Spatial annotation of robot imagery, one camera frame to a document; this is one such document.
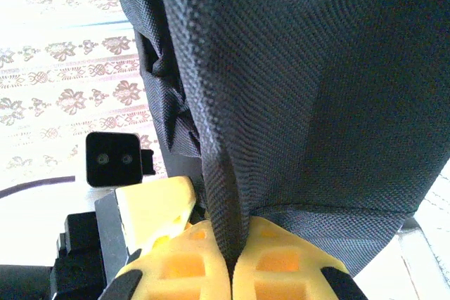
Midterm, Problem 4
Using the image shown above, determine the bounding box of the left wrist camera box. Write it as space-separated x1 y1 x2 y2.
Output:
85 131 156 188

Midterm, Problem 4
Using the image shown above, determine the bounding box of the floral table cover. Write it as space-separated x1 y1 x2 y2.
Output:
397 169 450 300

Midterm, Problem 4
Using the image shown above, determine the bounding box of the black fabric backpack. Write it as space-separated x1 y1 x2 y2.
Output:
111 0 450 278

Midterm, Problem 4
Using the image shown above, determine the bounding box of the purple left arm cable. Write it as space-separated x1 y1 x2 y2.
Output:
0 175 77 203

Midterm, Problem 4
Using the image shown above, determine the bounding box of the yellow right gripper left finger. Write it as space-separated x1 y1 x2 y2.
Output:
100 219 232 300

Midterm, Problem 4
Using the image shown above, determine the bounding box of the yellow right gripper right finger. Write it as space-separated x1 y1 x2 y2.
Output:
231 215 368 300

